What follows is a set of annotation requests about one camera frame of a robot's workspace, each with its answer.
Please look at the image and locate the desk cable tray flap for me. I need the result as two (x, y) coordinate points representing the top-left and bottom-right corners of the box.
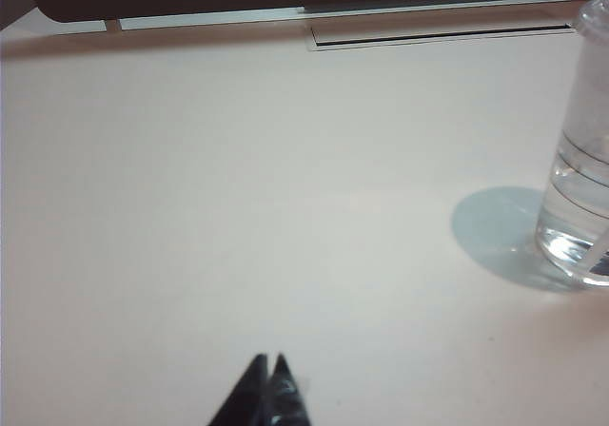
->
(308, 22), (580, 53)

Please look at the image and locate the large clear lidded plastic cup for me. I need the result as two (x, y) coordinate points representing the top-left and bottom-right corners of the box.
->
(534, 0), (609, 289)

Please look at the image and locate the white plastic straw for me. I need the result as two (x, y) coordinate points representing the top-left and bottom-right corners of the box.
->
(572, 228), (609, 285)

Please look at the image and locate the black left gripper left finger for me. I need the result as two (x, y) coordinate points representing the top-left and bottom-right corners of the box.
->
(206, 353), (271, 426)

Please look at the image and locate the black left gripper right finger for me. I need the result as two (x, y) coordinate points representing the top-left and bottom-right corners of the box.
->
(265, 353), (314, 426)

